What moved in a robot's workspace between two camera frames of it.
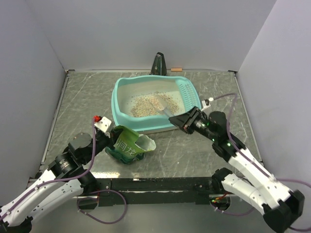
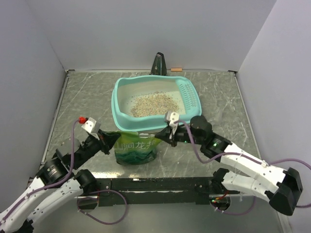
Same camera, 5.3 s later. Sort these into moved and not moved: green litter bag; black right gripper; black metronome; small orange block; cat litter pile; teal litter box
Moved: green litter bag; black right gripper
Not moved: teal litter box; cat litter pile; small orange block; black metronome
